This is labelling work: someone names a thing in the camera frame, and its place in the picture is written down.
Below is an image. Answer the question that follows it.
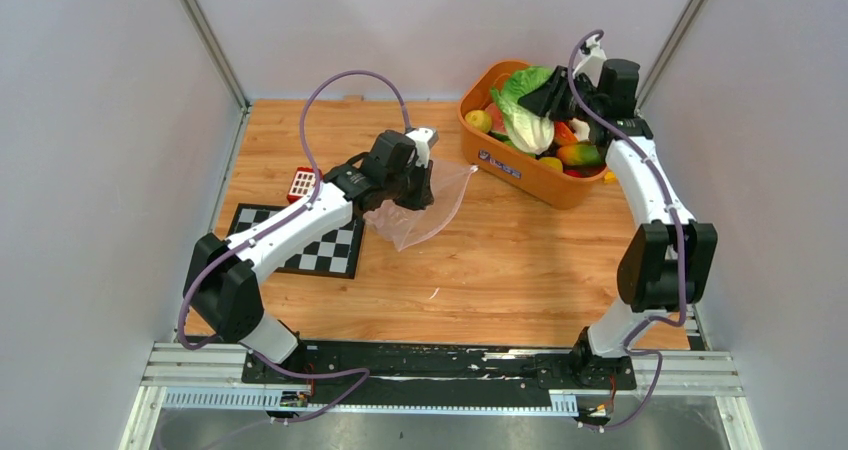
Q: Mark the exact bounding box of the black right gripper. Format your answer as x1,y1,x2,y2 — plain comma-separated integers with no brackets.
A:
519,66,605,124

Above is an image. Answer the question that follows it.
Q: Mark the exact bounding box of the green toy lettuce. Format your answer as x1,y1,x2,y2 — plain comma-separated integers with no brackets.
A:
490,66,554,155

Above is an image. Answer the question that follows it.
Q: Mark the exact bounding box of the clear zip top bag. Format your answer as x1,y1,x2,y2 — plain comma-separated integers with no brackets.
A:
364,158,478,252

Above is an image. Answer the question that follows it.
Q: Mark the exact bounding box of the orange plastic basket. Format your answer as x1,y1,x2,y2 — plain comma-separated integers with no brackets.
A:
457,60,610,210

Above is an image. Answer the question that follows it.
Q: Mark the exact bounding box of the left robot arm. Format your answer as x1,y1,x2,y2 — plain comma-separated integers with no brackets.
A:
181,128,438,383

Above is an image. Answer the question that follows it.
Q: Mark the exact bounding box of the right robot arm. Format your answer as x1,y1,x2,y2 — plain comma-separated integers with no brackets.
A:
519,59,718,388

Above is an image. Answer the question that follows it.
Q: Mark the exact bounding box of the red toy pepper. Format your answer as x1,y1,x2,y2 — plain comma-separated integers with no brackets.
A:
554,121,579,146

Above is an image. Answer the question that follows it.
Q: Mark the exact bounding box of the white toy garlic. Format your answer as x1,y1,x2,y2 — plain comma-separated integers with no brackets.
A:
568,118,592,142

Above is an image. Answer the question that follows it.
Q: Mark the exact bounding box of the toy mango green orange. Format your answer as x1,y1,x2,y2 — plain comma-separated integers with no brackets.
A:
556,142,604,167

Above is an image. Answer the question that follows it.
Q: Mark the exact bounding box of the toy watermelon slice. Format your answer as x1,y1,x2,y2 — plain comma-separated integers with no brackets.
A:
485,102,509,142

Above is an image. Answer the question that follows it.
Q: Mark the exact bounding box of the yellow toy lemon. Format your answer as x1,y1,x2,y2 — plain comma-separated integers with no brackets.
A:
537,156,564,174

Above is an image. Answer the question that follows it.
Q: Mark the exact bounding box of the red toy window block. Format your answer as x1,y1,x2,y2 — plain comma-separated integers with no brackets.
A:
286,166,322,204

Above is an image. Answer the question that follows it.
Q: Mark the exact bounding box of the black white checkerboard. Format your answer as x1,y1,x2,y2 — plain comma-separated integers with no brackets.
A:
228,203,365,279

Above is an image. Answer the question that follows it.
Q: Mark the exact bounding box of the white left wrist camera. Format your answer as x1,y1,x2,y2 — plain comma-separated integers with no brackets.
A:
405,127,439,168

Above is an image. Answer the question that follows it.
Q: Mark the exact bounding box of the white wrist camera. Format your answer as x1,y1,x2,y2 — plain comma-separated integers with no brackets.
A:
405,127,439,168
574,35,607,85

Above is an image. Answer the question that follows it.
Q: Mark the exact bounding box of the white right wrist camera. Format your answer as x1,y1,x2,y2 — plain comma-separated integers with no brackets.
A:
574,35,607,85

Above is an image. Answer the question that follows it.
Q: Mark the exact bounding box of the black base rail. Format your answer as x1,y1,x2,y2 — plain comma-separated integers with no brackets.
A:
283,340,636,408

